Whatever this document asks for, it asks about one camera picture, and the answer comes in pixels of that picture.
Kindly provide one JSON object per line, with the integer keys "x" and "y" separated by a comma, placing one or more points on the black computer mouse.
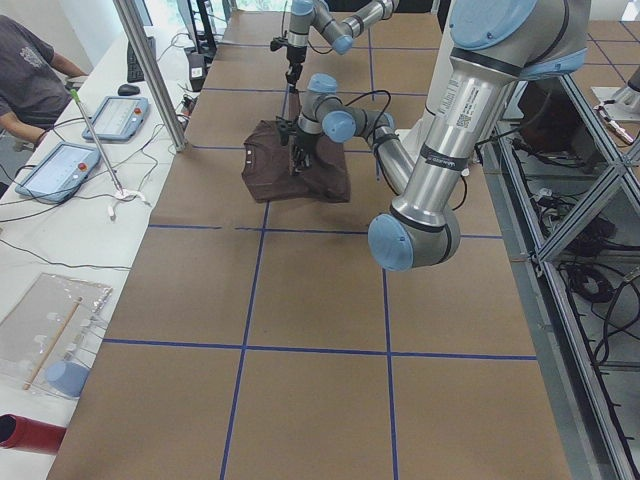
{"x": 128, "y": 90}

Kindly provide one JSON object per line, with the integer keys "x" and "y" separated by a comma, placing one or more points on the far teach pendant tablet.
{"x": 118, "y": 118}

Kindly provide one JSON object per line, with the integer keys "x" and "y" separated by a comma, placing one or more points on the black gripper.
{"x": 295, "y": 56}
{"x": 304, "y": 142}

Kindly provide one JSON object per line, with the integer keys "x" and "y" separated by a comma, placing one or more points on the wooden stick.
{"x": 50, "y": 347}

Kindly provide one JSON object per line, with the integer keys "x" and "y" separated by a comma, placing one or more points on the clear plastic sheet bag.
{"x": 27, "y": 329}

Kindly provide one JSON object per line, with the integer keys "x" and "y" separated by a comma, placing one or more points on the black keyboard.
{"x": 135, "y": 72}

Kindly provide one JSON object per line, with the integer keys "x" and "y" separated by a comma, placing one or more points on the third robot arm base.
{"x": 620, "y": 103}

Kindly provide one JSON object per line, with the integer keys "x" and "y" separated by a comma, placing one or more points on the teach pendant tablet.
{"x": 60, "y": 174}
{"x": 118, "y": 118}

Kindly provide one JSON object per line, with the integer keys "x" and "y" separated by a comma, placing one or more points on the aluminium frame post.
{"x": 133, "y": 27}

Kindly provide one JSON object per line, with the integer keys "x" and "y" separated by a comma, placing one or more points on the seated person grey shirt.
{"x": 32, "y": 95}

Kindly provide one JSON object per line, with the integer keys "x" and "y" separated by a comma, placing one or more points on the aluminium frame rack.
{"x": 563, "y": 170}

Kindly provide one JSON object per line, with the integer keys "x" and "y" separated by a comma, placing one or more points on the dark brown t-shirt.
{"x": 270, "y": 172}

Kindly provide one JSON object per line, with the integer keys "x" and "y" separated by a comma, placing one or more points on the red cylinder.
{"x": 26, "y": 434}

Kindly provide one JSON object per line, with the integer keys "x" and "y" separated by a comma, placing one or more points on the blue plastic cup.
{"x": 67, "y": 377}

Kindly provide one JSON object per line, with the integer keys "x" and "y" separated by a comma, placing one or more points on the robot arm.
{"x": 340, "y": 35}
{"x": 495, "y": 44}

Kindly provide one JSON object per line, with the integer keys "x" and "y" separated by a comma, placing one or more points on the long metal rod tool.
{"x": 118, "y": 186}

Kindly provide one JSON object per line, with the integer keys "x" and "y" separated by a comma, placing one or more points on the near teach pendant tablet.
{"x": 60, "y": 174}

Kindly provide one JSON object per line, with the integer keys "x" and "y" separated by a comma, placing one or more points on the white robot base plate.
{"x": 419, "y": 135}

